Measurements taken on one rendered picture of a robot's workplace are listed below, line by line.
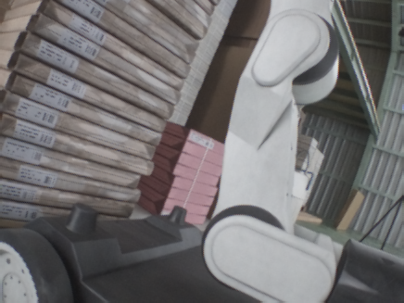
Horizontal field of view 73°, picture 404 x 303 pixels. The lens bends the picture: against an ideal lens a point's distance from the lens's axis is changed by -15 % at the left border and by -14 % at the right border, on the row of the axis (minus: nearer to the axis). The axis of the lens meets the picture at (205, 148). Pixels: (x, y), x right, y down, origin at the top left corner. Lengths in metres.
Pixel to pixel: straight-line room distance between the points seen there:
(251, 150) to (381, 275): 0.29
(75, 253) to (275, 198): 0.31
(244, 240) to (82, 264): 0.23
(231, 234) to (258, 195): 0.08
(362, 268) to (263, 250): 0.16
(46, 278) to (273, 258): 0.31
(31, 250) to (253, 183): 0.35
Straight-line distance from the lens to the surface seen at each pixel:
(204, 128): 1.79
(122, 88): 0.80
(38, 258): 0.44
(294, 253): 0.46
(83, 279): 0.47
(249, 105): 0.51
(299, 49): 0.51
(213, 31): 1.75
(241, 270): 0.48
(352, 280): 0.50
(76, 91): 0.75
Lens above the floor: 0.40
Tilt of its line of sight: 1 degrees up
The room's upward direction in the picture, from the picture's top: 22 degrees clockwise
